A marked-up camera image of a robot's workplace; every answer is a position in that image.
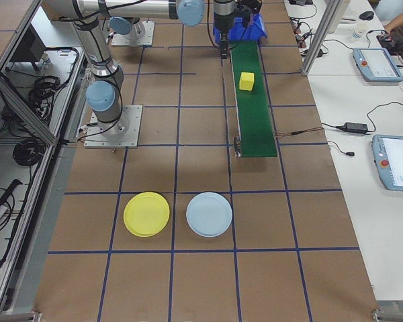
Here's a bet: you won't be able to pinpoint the yellow foam block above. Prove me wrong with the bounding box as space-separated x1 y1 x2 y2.
238 71 256 92

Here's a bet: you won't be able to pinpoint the bare person forearm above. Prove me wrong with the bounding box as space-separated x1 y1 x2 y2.
384 10 403 32

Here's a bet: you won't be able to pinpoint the light blue plate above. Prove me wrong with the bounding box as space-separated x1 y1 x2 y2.
185 191 234 239

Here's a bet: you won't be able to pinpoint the yellow plate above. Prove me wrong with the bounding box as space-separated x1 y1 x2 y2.
123 191 171 239

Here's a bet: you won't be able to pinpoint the blue plastic bin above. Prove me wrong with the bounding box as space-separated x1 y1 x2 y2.
212 13 268 46

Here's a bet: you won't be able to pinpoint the green conveyor belt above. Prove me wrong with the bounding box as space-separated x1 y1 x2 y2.
228 40 279 160

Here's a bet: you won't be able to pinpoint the light blue teach pendant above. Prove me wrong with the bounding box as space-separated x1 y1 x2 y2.
351 46 403 84
371 133 403 194

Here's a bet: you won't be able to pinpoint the black box device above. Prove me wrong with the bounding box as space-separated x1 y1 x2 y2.
7 23 48 72

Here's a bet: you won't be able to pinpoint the aluminium corner bar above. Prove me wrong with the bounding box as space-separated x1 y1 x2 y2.
372 308 403 322
0 309 42 322

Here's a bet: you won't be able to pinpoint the black camera cable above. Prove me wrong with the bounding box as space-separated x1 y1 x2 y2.
206 0 221 46

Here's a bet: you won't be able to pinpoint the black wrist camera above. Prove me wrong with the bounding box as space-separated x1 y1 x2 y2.
238 0 263 19

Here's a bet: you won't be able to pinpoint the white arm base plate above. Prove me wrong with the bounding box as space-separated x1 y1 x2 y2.
111 20 156 47
83 104 144 149

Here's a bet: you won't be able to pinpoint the aluminium upright post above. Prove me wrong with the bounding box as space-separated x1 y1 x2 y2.
300 0 344 76

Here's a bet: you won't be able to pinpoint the red black conveyor wires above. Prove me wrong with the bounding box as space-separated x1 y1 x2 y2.
274 127 325 140

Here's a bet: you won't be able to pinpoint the black cable bundle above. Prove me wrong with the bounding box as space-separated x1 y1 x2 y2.
12 136 46 169
28 74 72 113

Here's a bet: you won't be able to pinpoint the metal bar V-shaped frame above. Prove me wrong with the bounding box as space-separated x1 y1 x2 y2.
0 0 88 315

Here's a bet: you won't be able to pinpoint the black handle tool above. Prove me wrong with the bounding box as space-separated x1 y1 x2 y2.
0 178 23 209

